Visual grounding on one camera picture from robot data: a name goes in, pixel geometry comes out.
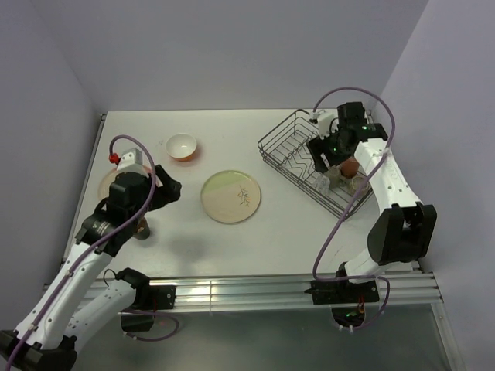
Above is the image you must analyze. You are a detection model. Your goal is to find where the speckled beige cup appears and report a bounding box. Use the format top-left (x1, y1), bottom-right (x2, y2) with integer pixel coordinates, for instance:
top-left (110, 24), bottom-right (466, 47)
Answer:
top-left (347, 175), bottom-right (370, 197)

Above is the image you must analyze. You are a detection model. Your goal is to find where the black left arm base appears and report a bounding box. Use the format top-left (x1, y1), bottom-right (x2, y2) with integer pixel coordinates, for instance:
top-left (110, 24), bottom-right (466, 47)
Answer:
top-left (115, 268), bottom-right (176, 333)

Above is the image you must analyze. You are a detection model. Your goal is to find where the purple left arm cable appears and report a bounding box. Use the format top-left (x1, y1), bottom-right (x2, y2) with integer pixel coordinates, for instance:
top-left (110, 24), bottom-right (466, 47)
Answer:
top-left (7, 134), bottom-right (158, 368)

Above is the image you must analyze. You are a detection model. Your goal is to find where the green and cream plate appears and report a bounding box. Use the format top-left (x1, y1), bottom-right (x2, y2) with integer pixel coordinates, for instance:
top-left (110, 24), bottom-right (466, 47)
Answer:
top-left (200, 170), bottom-right (261, 224)

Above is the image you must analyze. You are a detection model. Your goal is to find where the orange and white bowl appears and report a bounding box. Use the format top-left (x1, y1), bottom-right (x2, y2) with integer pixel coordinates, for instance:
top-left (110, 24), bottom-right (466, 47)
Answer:
top-left (166, 133), bottom-right (198, 162)

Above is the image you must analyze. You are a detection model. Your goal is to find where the clear drinking glass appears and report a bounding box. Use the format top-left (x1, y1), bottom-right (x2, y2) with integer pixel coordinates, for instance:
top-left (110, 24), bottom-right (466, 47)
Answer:
top-left (313, 174), bottom-right (332, 196)

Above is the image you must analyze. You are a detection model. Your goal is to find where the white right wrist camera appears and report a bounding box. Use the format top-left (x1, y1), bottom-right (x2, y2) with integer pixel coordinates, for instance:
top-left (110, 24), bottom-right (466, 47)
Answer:
top-left (309, 109), bottom-right (337, 138)

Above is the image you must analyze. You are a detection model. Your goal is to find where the dark wire dish rack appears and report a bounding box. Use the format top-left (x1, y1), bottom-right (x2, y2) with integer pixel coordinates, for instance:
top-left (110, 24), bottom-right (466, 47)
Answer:
top-left (258, 109), bottom-right (353, 217)

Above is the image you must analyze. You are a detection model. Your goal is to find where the aluminium mounting rail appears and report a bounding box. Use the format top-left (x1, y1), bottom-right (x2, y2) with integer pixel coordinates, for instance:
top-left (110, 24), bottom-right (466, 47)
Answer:
top-left (150, 269), bottom-right (443, 313)

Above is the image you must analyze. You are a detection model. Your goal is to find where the grey-green ceramic mug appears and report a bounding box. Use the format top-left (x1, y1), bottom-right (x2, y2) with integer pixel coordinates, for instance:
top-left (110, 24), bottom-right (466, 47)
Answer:
top-left (326, 166), bottom-right (342, 188)

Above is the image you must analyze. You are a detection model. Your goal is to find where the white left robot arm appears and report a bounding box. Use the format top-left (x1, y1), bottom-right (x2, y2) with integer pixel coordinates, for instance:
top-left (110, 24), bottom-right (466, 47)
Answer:
top-left (1, 165), bottom-right (182, 370)

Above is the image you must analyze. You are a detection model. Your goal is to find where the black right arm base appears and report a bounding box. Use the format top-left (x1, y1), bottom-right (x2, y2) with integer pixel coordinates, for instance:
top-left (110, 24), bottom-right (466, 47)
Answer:
top-left (304, 281), bottom-right (380, 327)

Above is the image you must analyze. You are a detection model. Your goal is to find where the pink ceramic mug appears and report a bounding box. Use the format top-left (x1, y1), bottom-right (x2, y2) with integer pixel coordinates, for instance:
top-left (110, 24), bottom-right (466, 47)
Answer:
top-left (340, 157), bottom-right (360, 179)

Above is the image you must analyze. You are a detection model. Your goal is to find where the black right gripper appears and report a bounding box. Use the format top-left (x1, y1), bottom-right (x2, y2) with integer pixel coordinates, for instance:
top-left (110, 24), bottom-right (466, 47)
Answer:
top-left (306, 125), bottom-right (351, 174)

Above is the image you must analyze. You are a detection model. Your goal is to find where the pink and cream plate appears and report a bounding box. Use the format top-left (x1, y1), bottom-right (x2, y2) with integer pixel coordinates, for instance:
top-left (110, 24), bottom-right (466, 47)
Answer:
top-left (97, 165), bottom-right (151, 201)

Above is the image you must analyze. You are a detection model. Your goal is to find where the dark brown tumbler cup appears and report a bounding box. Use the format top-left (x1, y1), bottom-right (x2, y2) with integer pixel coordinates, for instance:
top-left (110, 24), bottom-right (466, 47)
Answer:
top-left (133, 217), bottom-right (151, 240)

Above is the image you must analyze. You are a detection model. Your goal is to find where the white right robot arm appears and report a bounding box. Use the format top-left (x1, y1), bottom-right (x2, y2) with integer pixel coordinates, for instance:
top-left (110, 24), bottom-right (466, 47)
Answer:
top-left (309, 102), bottom-right (437, 301)

